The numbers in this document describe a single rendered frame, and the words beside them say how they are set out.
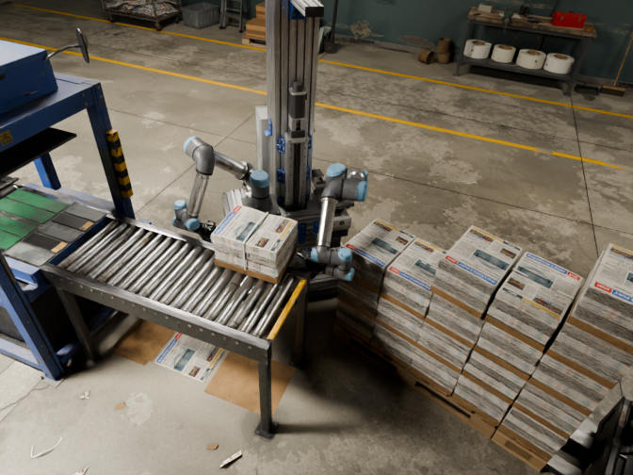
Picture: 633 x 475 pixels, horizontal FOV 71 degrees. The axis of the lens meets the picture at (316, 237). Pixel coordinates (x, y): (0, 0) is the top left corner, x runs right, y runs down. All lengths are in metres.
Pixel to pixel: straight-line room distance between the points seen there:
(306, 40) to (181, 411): 2.24
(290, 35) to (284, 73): 0.20
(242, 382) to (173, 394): 0.42
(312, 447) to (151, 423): 0.94
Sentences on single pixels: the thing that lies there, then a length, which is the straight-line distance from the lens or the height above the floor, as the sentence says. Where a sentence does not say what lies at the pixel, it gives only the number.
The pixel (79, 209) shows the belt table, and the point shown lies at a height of 0.80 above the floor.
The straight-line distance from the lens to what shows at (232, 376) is 3.02.
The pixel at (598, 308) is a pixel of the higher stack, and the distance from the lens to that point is 2.16.
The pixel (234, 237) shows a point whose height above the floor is 1.03.
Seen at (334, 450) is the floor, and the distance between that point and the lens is 2.79.
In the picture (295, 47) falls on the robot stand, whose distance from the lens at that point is 2.65.
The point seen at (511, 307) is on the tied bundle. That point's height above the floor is 0.99.
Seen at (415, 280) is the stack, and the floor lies 0.83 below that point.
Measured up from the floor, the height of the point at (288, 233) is 1.03.
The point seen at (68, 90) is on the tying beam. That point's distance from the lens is 2.77.
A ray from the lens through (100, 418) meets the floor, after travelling 3.06.
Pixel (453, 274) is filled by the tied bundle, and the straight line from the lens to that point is 2.31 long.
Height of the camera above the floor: 2.52
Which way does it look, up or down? 40 degrees down
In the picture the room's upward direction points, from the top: 4 degrees clockwise
